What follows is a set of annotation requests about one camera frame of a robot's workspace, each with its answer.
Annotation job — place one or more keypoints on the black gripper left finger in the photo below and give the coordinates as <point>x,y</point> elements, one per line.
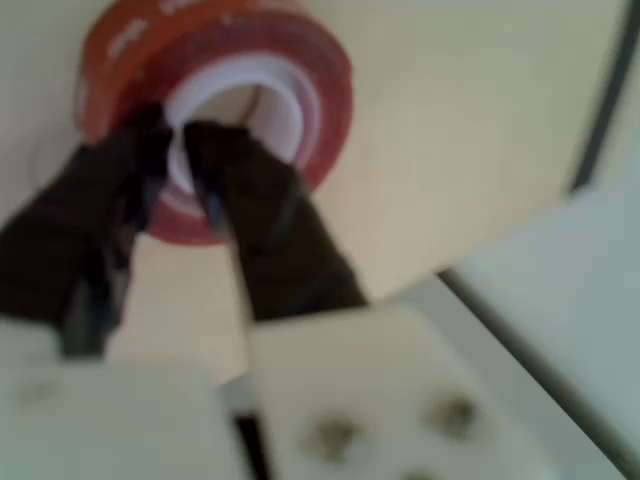
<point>65,235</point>

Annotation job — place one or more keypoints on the red tape roll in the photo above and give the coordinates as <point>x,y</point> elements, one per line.
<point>300,60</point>

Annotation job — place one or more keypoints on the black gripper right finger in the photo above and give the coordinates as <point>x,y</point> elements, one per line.
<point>270,230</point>

